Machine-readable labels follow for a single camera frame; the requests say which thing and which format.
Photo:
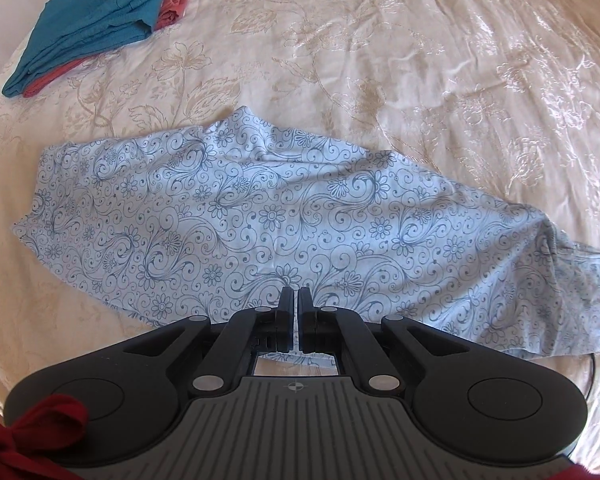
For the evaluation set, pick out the red folded garment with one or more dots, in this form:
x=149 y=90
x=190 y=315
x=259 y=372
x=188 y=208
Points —
x=170 y=12

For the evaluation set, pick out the cream floral bedspread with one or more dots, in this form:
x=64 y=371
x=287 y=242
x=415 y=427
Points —
x=503 y=95

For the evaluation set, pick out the teal folded garment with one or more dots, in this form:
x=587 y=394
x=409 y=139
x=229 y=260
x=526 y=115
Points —
x=70 y=29

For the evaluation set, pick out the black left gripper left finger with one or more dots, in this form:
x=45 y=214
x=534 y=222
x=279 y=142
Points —
x=275 y=326

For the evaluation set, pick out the light blue floral pants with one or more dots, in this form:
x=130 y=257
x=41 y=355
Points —
x=214 y=220

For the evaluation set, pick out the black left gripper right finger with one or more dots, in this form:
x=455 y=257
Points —
x=318 y=330

